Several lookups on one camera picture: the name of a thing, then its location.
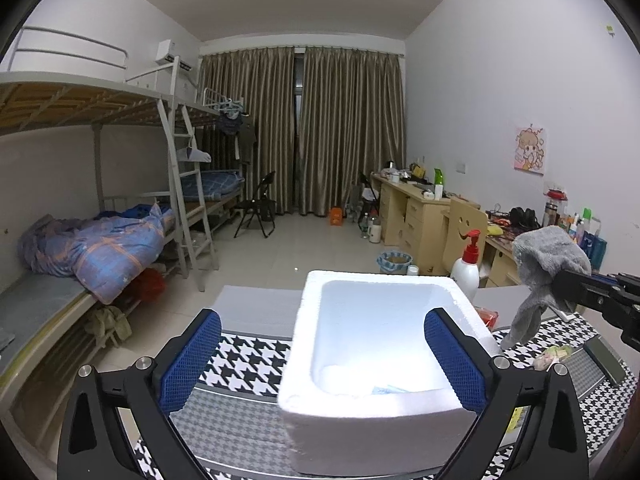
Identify dark thermos flask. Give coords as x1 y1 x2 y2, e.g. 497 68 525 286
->
542 190 566 228

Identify hanging dark clothes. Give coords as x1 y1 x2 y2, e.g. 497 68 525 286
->
216 110 257 166

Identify cartoon wall poster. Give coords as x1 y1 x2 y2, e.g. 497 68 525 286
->
512 122 548 175

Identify blue bedding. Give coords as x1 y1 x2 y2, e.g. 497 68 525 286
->
180 170 246 200

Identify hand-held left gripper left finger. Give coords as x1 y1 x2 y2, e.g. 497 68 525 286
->
57 308 223 480

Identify wooden desk with drawers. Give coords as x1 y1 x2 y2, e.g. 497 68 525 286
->
370 172 451 261

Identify brown curtain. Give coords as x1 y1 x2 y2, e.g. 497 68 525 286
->
200 46 299 216
300 46 406 218

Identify houndstooth table cloth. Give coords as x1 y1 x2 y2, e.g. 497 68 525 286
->
117 312 638 480

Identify wooden desk patterned top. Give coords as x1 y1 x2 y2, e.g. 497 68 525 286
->
480 210 601 288

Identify group of toiletry bottles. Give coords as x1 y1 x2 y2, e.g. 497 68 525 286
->
557 207 608 273

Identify red bag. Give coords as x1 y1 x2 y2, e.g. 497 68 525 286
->
135 267 166 303

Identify wooden chair smiley back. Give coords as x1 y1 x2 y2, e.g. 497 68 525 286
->
440 196 488 278

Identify grey towel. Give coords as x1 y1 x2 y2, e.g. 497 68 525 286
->
500 226 593 351

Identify white foam box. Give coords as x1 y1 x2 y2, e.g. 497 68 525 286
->
276 270 501 478

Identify blue plaid quilt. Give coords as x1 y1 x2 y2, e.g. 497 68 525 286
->
17 202 176 306

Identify white lotion bottle red pump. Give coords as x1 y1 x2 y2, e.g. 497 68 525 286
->
450 230 482 302

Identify black folding chair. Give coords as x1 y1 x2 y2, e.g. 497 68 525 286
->
234 171 277 239

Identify blue trash basket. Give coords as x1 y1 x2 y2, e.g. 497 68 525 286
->
376 249 415 276

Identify metal bunk bed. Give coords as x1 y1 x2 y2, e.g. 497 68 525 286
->
180 87 251 241
0 27 221 441

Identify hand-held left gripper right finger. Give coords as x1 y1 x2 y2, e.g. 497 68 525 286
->
424 307 591 480

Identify green pink snack packet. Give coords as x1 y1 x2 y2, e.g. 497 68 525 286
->
534 345 573 372

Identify blue face mask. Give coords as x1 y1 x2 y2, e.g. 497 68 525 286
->
367 384 416 397

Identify white air conditioner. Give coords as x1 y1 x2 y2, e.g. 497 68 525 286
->
154 40 195 72

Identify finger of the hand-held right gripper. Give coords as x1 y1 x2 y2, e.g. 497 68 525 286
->
551 269 621 313

